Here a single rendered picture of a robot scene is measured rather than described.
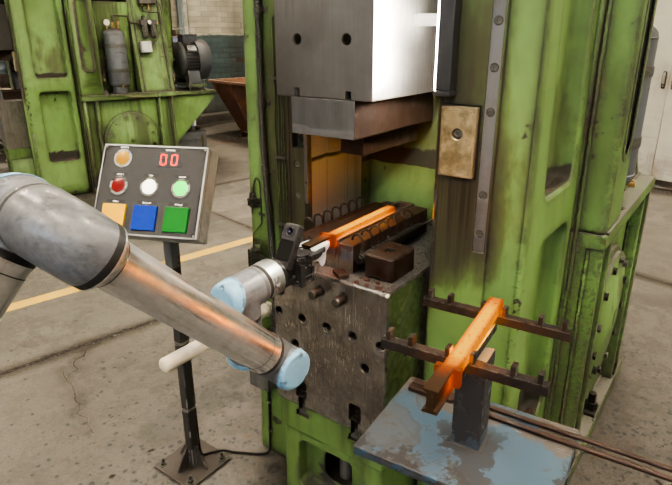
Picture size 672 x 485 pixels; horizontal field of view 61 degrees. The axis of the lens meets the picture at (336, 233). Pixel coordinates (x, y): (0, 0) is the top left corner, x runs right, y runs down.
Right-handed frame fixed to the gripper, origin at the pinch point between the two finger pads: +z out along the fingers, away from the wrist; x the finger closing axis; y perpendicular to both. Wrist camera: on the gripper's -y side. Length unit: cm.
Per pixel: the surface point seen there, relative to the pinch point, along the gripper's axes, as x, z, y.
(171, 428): -81, -1, 100
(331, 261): 0.4, 2.7, 7.0
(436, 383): 53, -40, -1
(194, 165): -44.7, -3.1, -15.1
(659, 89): 7, 536, 24
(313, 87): -5.0, 4.7, -38.8
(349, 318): 10.7, -3.8, 18.3
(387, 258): 17.6, 3.6, 2.2
